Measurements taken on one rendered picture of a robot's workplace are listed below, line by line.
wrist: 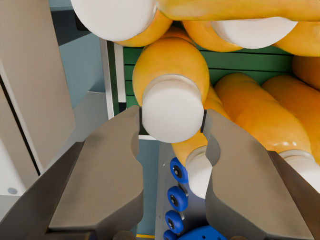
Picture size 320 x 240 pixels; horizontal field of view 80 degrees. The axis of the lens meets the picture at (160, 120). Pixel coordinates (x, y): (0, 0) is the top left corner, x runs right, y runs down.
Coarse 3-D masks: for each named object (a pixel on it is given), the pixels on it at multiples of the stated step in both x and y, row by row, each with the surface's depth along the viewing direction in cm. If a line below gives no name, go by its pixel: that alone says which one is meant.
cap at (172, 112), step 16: (176, 80) 12; (160, 96) 11; (176, 96) 11; (192, 96) 11; (144, 112) 11; (160, 112) 11; (176, 112) 11; (192, 112) 11; (144, 128) 12; (160, 128) 12; (176, 128) 12; (192, 128) 12
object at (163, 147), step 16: (160, 144) 43; (160, 160) 45; (160, 176) 47; (160, 192) 49; (192, 192) 40; (160, 208) 51; (192, 208) 43; (160, 224) 54; (192, 224) 46; (208, 224) 46
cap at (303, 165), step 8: (288, 160) 15; (296, 160) 15; (304, 160) 15; (312, 160) 15; (296, 168) 15; (304, 168) 14; (312, 168) 14; (304, 176) 14; (312, 176) 14; (312, 184) 15
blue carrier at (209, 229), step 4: (196, 228) 41; (200, 228) 41; (204, 228) 41; (208, 228) 41; (212, 228) 41; (188, 232) 40; (192, 232) 40; (196, 232) 40; (200, 232) 40; (204, 232) 40; (208, 232) 40; (212, 232) 40; (216, 232) 40; (184, 236) 39; (188, 236) 39; (192, 236) 39; (196, 236) 39; (200, 236) 39; (204, 236) 39; (208, 236) 39; (212, 236) 39; (216, 236) 39; (220, 236) 39
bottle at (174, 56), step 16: (176, 32) 20; (144, 48) 19; (160, 48) 14; (176, 48) 14; (192, 48) 15; (144, 64) 14; (160, 64) 13; (176, 64) 13; (192, 64) 14; (144, 80) 14; (160, 80) 13; (192, 80) 13; (208, 80) 15; (144, 96) 13
